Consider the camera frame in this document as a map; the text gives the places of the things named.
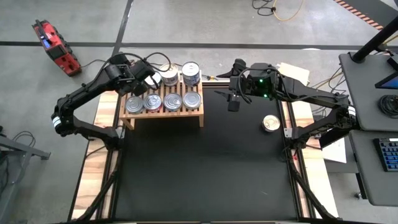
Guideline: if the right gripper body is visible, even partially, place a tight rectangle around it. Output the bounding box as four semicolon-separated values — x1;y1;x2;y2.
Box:
229;62;283;100

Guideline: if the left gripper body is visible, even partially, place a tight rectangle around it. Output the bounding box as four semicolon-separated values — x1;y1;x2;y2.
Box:
128;58;156;87

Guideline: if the green Circle Hook tuna can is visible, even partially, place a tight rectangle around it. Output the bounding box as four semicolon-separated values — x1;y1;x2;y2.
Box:
125;95;145;114

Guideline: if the teal seafood can silver lid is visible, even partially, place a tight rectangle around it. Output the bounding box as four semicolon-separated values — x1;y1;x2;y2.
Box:
145;71;162;90

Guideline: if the red seafood can silver lid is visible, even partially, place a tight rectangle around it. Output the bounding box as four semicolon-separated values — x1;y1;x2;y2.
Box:
143;93;164;113

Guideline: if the blue seafood can silver lid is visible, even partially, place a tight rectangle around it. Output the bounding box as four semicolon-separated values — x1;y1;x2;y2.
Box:
182;77;201;87
163;92;183;112

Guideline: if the silver-lidded seafood can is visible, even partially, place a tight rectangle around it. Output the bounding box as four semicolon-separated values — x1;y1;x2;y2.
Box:
182;91;202;110
181;61;201;80

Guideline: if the wooden slatted shelf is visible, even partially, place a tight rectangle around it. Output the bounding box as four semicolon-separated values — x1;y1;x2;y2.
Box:
118;70;205;130

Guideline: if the yellow paper stack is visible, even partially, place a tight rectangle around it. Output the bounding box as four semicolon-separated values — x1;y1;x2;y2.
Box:
275;62;311;86

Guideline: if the red black portable device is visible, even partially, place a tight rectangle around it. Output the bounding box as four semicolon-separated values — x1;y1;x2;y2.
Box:
31;19;83;78

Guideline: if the grey desk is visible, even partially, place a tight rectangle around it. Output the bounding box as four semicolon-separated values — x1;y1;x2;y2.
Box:
338;51;398;132
348;129;398;208

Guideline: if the white paper sheet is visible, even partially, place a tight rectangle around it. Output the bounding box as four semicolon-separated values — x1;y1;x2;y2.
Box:
322;136;348;164

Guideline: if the black slanted pole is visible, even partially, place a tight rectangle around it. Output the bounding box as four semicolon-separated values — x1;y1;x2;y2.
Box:
351;14;398;63

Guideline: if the grey metal stand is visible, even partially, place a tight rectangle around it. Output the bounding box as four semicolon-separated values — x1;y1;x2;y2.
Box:
0;134;52;218

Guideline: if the blue-screen tablet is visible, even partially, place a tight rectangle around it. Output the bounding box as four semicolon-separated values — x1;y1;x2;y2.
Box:
374;55;398;90

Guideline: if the black keyboard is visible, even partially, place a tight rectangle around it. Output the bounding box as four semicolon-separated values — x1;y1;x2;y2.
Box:
373;137;398;172

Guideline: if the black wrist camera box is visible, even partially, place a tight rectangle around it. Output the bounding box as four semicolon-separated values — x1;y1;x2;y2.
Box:
227;95;241;113

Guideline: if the black aluminium table frame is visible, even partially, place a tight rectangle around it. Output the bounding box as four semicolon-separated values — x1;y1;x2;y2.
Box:
67;80;338;224

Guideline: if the long black cable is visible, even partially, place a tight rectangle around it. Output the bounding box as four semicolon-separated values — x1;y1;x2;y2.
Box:
80;57;215;81

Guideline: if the yellow cable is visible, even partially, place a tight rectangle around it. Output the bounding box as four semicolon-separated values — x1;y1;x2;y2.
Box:
272;0;304;22

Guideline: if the black looped cable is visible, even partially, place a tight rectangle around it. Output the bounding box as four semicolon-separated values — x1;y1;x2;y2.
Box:
251;0;277;17

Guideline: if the coiled black cable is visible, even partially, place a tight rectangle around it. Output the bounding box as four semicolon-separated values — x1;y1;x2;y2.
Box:
377;94;398;119

